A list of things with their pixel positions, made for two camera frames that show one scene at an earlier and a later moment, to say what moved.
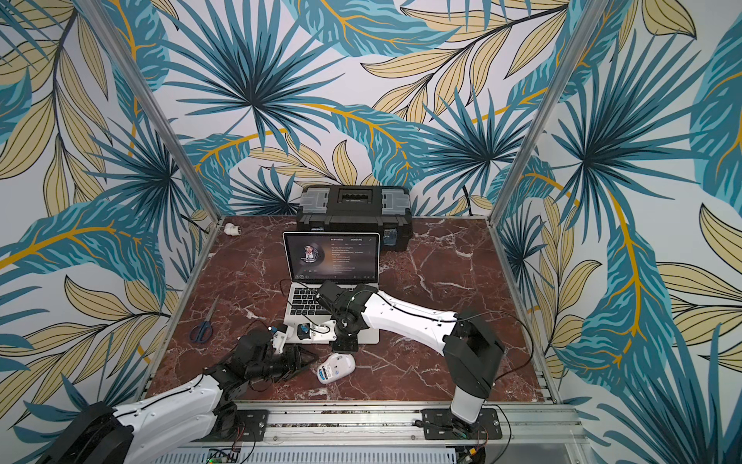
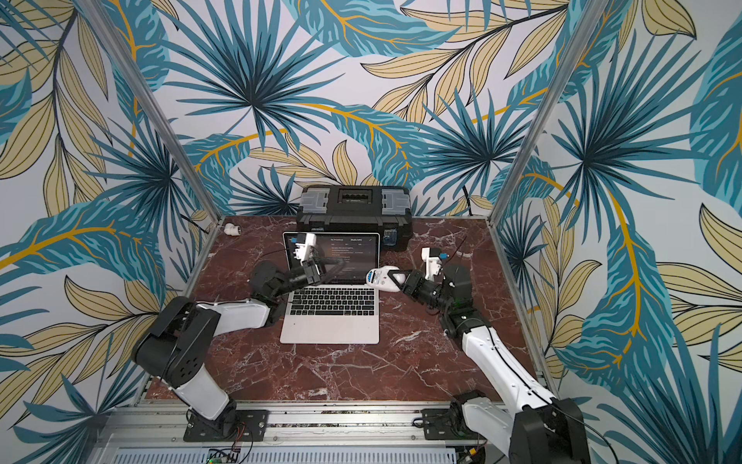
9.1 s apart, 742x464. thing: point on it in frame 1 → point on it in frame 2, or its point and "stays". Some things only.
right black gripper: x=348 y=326 → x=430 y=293
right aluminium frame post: x=591 y=23 stays
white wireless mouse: x=335 y=366 → x=380 y=278
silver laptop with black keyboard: x=313 y=258 stays
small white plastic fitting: x=233 y=230 stays
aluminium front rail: x=527 y=436 stays
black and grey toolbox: x=358 y=209 stays
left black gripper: x=292 y=367 → x=312 y=275
